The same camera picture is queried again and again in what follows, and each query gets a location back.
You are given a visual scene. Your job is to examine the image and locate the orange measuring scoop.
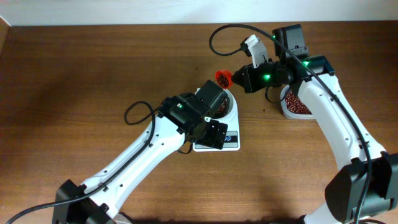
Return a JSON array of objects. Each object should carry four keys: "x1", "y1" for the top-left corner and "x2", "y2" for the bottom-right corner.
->
[{"x1": 215, "y1": 70, "x2": 233, "y2": 89}]

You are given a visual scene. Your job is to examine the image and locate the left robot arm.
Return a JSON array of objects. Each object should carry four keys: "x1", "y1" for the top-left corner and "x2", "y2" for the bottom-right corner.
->
[{"x1": 52, "y1": 80, "x2": 229, "y2": 223}]

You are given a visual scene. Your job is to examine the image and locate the white round bowl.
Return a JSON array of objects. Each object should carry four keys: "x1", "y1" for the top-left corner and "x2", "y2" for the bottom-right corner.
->
[{"x1": 195, "y1": 82, "x2": 235, "y2": 119}]

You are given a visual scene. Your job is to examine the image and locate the red beans in container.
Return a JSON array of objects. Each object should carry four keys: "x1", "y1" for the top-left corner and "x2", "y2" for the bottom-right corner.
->
[{"x1": 285, "y1": 90, "x2": 311, "y2": 114}]

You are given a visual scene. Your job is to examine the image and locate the red beans in bowl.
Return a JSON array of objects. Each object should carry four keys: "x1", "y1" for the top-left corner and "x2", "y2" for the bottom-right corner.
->
[{"x1": 213, "y1": 98, "x2": 229, "y2": 119}]

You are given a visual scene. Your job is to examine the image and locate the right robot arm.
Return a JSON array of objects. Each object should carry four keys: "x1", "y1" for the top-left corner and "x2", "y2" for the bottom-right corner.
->
[{"x1": 233, "y1": 25, "x2": 397, "y2": 223}]

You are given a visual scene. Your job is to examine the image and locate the clear plastic container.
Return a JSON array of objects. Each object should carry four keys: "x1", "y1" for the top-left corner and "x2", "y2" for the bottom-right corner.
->
[{"x1": 280, "y1": 85, "x2": 315, "y2": 119}]

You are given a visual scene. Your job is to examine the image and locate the white digital kitchen scale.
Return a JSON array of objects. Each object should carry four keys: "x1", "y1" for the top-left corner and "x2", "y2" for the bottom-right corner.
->
[{"x1": 192, "y1": 90, "x2": 241, "y2": 152}]

